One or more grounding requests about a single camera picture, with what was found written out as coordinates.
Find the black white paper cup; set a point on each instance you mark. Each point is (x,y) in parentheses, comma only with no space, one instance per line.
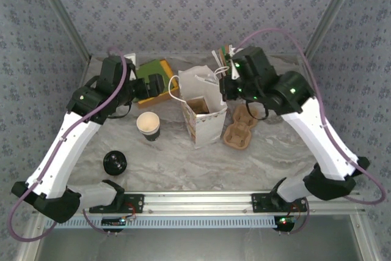
(148,125)

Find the white cartoon print paper bag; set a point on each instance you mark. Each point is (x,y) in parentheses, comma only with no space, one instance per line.
(207,129)

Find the brown pulp cup carrier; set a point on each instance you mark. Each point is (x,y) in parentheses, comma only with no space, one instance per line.
(239,134)

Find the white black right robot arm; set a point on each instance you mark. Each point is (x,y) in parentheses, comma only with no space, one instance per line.
(320,138)

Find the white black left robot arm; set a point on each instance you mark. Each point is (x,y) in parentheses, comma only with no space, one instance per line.
(70,145)

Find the white wrapped paper straw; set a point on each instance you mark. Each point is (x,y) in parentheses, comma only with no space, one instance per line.
(216,58)

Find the brown wooden stirrer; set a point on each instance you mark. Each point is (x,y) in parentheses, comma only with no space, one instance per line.
(220,56)

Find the brown cardboard cup holder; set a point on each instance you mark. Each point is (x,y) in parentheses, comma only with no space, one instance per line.
(195,102)

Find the green striped wrapped straw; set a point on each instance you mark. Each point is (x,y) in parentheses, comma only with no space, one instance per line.
(224,51)

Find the tan wrapped stirrer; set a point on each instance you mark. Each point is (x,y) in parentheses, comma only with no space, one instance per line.
(229,48)

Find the black plastic cup lid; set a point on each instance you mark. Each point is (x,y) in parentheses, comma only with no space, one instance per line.
(114,163)

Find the grey metal sheet panel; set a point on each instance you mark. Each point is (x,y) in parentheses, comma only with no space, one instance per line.
(198,245)

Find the aluminium back rail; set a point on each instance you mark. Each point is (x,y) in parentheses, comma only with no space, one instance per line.
(189,55)

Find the aluminium left corner post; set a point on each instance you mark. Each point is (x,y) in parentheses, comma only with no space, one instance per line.
(63,13)

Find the aluminium corner post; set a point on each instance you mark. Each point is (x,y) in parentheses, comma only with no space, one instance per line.
(330,13)
(63,13)

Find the aluminium right corner post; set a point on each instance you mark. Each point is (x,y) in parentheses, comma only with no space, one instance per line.
(330,13)

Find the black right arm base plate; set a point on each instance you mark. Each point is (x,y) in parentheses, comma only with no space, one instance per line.
(259,203)

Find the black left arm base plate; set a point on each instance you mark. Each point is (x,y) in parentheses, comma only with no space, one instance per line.
(137,204)

